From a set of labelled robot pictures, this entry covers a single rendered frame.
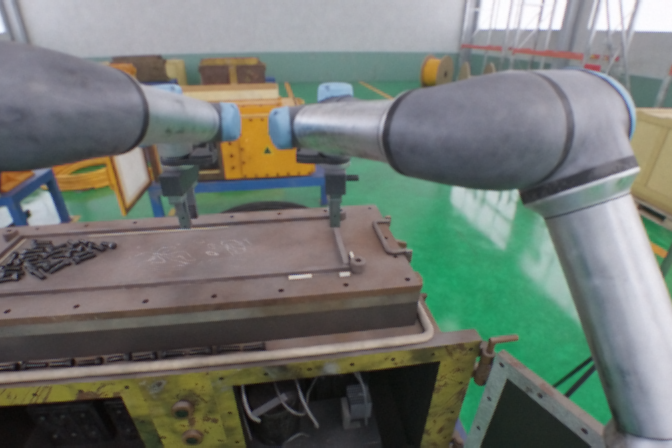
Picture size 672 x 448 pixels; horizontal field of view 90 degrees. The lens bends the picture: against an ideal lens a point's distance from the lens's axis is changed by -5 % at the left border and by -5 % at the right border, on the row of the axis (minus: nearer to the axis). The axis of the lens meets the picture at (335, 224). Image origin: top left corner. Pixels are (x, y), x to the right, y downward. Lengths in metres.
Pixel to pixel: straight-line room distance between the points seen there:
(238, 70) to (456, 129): 8.90
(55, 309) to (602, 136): 1.02
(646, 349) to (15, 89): 0.60
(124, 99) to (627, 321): 0.53
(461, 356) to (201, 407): 0.65
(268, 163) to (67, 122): 3.11
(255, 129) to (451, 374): 2.77
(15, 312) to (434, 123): 0.95
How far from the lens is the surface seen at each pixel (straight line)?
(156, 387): 0.96
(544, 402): 0.97
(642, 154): 5.73
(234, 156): 3.46
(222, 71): 9.21
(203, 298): 0.87
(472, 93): 0.35
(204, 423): 1.05
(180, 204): 0.89
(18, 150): 0.39
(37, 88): 0.38
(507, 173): 0.35
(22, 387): 1.06
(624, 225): 0.43
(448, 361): 1.00
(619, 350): 0.45
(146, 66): 12.38
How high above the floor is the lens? 1.90
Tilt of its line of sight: 29 degrees down
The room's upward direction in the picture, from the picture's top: straight up
